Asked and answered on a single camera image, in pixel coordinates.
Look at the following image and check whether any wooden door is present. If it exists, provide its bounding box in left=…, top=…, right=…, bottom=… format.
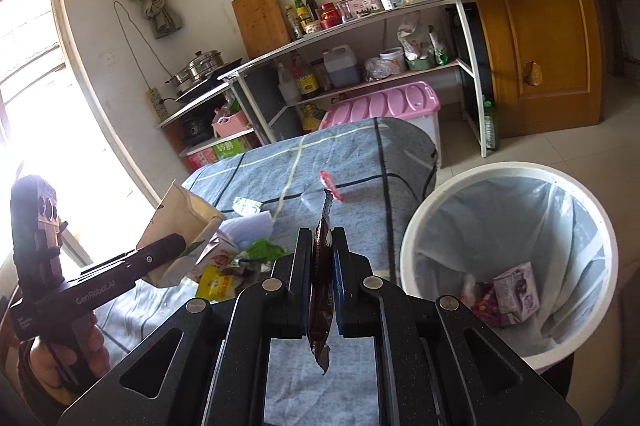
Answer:
left=477, top=0, right=604, bottom=137

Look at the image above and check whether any brown paper bag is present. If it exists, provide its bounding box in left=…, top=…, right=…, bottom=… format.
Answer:
left=136, top=182, right=224, bottom=288

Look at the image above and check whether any metal kitchen shelf rack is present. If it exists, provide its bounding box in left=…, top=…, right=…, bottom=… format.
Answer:
left=160, top=0, right=484, bottom=166

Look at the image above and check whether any pink milk carton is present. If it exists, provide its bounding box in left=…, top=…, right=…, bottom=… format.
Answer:
left=186, top=234, right=240, bottom=283

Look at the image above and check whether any person's left hand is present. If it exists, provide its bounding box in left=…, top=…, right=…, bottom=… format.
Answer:
left=28, top=313, right=111, bottom=390

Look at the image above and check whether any soy sauce bottle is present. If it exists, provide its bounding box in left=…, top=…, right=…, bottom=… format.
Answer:
left=291, top=52, right=320, bottom=98

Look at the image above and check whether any yellow snack bag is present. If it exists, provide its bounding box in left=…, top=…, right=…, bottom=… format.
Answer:
left=195, top=264, right=241, bottom=301

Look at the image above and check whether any purple milk drink carton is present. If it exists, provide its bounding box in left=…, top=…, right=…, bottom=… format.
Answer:
left=492, top=262, right=540, bottom=328

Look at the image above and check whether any pink plastic basket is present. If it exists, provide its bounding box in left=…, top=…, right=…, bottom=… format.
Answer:
left=212, top=111, right=250, bottom=138

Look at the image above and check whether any steel steamer pot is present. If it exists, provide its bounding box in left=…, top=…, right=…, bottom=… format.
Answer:
left=167, top=50, right=224, bottom=94

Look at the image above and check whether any white oil jug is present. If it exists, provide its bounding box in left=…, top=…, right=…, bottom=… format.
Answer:
left=323, top=44, right=362, bottom=89

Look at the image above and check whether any pink plastic storage box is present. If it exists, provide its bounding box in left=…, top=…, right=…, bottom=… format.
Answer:
left=320, top=81, right=442, bottom=166

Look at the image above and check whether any brown chocolate wrapper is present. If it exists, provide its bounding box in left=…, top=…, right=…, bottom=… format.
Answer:
left=307, top=190, right=334, bottom=373

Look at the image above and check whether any white power strip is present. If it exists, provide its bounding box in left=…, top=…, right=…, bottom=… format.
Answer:
left=144, top=88, right=169, bottom=123

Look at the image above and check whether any white trash bin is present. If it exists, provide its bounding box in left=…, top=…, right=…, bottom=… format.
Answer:
left=399, top=161, right=618, bottom=372

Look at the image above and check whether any red clear plastic wrapper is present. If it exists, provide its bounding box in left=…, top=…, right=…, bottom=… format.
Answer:
left=300, top=170, right=344, bottom=211

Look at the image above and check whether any red lidded jar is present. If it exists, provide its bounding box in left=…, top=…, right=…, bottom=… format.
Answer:
left=319, top=2, right=343, bottom=30

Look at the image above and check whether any green crumpled snack bag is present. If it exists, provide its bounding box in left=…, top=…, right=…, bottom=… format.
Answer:
left=236, top=238, right=288, bottom=273

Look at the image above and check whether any wooden cutting board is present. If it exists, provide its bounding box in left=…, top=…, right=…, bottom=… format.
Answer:
left=231, top=0, right=291, bottom=58

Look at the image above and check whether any green white snack wrapper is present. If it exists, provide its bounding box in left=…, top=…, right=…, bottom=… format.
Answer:
left=232, top=196, right=262, bottom=217

